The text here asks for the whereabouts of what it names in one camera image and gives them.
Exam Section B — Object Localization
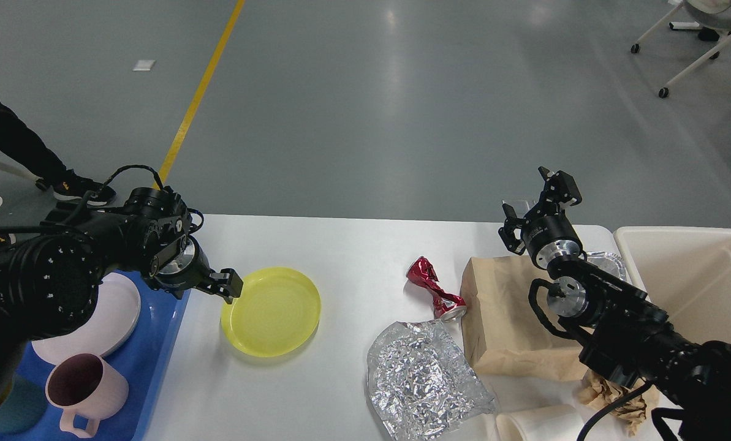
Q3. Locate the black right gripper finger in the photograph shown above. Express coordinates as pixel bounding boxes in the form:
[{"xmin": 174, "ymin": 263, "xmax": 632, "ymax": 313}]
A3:
[
  {"xmin": 499, "ymin": 203, "xmax": 526, "ymax": 255},
  {"xmin": 538, "ymin": 167, "xmax": 583, "ymax": 216}
]

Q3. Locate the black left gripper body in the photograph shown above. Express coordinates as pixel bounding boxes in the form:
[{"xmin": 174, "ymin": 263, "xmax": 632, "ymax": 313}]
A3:
[{"xmin": 151, "ymin": 238, "xmax": 214, "ymax": 300}]

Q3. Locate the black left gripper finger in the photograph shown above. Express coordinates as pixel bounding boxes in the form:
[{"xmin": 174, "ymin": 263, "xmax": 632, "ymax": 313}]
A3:
[{"xmin": 205, "ymin": 268, "xmax": 244, "ymax": 305}]

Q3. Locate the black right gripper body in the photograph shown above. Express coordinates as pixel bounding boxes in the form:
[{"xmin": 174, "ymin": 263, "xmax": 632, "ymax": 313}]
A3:
[{"xmin": 521, "ymin": 213, "xmax": 585, "ymax": 270}]

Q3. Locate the yellow plate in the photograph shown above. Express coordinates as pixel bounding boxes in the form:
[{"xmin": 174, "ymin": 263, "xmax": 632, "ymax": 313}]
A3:
[{"xmin": 220, "ymin": 267, "xmax": 322, "ymax": 358}]

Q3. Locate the pink mug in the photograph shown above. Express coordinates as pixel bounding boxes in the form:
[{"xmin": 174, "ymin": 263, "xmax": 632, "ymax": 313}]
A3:
[{"xmin": 44, "ymin": 353, "xmax": 129, "ymax": 439}]

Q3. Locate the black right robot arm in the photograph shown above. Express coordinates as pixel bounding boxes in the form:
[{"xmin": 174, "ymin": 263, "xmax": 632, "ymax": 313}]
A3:
[{"xmin": 499, "ymin": 167, "xmax": 731, "ymax": 440}]

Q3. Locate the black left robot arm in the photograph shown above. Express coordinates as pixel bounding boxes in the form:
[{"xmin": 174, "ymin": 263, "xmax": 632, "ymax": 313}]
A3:
[{"xmin": 0, "ymin": 170, "xmax": 244, "ymax": 395}]

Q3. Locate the pink plate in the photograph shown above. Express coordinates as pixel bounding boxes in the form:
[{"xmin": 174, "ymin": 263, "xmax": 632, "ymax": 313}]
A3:
[{"xmin": 32, "ymin": 273, "xmax": 142, "ymax": 365}]

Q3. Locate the crushed red can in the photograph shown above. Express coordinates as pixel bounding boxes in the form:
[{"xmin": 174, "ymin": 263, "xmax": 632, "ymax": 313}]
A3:
[{"xmin": 406, "ymin": 256, "xmax": 467, "ymax": 323}]

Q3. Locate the blue plastic tray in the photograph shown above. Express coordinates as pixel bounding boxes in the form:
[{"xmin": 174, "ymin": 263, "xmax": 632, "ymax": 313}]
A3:
[{"xmin": 16, "ymin": 271, "xmax": 187, "ymax": 440}]

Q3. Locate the brown paper bag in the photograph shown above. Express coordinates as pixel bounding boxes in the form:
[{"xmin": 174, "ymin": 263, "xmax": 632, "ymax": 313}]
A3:
[{"xmin": 460, "ymin": 256, "xmax": 588, "ymax": 382}]

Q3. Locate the crumpled brown paper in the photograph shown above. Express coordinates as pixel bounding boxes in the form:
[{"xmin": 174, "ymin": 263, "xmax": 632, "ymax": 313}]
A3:
[{"xmin": 577, "ymin": 369, "xmax": 660, "ymax": 437}]

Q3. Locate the beige plastic bin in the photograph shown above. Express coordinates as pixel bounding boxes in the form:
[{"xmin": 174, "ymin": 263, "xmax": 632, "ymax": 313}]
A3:
[{"xmin": 614, "ymin": 226, "xmax": 731, "ymax": 344}]

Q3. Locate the crumpled aluminium foil sheet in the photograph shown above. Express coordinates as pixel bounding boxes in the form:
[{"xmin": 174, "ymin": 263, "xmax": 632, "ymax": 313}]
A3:
[{"xmin": 367, "ymin": 319, "xmax": 497, "ymax": 440}]

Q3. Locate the white paper cup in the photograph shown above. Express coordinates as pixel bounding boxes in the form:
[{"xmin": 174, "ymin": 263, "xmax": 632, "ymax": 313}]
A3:
[{"xmin": 495, "ymin": 404, "xmax": 583, "ymax": 440}]

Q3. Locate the teal yellow cup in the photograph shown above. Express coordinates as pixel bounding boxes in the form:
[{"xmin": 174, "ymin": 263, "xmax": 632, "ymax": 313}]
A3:
[{"xmin": 0, "ymin": 374, "xmax": 48, "ymax": 434}]

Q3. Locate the person in black clothes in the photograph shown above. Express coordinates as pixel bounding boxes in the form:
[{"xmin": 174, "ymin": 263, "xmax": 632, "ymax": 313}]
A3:
[{"xmin": 0, "ymin": 100, "xmax": 116, "ymax": 206}]

